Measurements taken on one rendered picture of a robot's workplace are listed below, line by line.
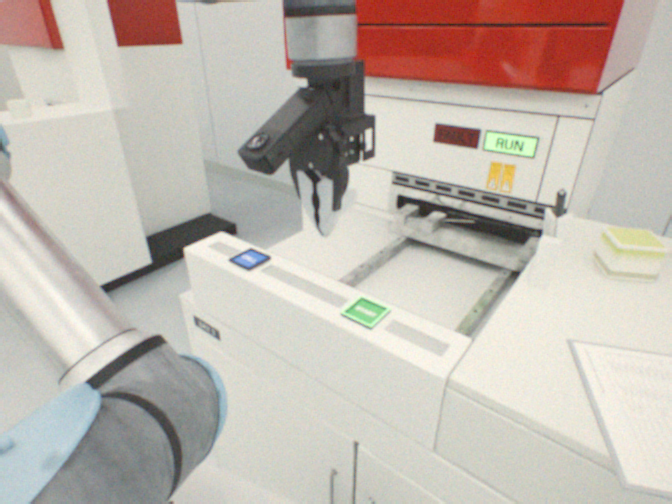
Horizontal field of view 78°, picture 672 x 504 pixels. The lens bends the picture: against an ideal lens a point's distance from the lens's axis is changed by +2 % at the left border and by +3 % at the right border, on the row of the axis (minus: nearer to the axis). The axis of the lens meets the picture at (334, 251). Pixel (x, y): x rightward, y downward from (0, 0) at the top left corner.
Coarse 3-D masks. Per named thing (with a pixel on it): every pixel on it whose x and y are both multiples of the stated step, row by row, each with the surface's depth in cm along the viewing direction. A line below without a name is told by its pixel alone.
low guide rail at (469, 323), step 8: (504, 272) 93; (512, 272) 94; (496, 280) 90; (504, 280) 90; (488, 288) 87; (496, 288) 87; (488, 296) 85; (496, 296) 88; (480, 304) 82; (488, 304) 83; (472, 312) 80; (480, 312) 80; (464, 320) 78; (472, 320) 78; (480, 320) 82; (456, 328) 76; (464, 328) 76; (472, 328) 78
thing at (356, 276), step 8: (400, 240) 106; (408, 240) 109; (384, 248) 103; (392, 248) 103; (400, 248) 107; (376, 256) 99; (384, 256) 100; (392, 256) 104; (368, 264) 96; (376, 264) 98; (352, 272) 93; (360, 272) 93; (368, 272) 96; (344, 280) 90; (352, 280) 91; (360, 280) 94
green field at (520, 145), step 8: (488, 136) 97; (496, 136) 96; (504, 136) 94; (512, 136) 93; (520, 136) 92; (488, 144) 97; (496, 144) 96; (504, 144) 95; (512, 144) 94; (520, 144) 93; (528, 144) 92; (512, 152) 95; (520, 152) 94; (528, 152) 93
